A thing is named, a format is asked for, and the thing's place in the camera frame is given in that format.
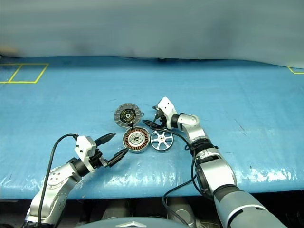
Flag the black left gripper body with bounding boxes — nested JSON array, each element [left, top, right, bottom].
[[88, 146, 112, 171]]

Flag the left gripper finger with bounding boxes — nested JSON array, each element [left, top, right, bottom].
[[108, 148, 129, 168], [95, 133, 116, 147]]

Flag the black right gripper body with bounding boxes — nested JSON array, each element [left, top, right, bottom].
[[153, 109, 168, 129]]

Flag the silver spoked rotor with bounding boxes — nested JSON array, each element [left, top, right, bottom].
[[150, 130, 174, 151]]

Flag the silver motor housing copper windings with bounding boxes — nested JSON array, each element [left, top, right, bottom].
[[122, 126, 151, 154]]

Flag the round hinged motor lid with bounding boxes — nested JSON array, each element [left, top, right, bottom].
[[114, 102, 145, 128]]

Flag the blue plastic table cover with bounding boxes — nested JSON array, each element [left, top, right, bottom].
[[0, 56, 304, 200]]

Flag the grey robot torso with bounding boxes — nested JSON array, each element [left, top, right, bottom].
[[80, 217, 198, 228]]

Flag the dark rounded shape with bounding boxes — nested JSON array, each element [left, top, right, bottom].
[[166, 201, 197, 228]]

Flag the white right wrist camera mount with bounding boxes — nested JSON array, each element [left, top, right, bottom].
[[156, 96, 178, 130]]

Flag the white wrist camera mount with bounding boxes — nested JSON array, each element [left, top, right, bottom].
[[156, 96, 178, 130], [75, 135, 97, 172]]

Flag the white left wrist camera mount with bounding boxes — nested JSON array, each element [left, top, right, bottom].
[[75, 135, 97, 172]]

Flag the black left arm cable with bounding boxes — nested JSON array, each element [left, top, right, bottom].
[[37, 133, 79, 225]]

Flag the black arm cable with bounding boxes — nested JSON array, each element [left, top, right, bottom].
[[37, 133, 79, 225], [152, 111, 216, 226]]

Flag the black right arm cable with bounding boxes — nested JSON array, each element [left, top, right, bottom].
[[152, 111, 216, 226]]

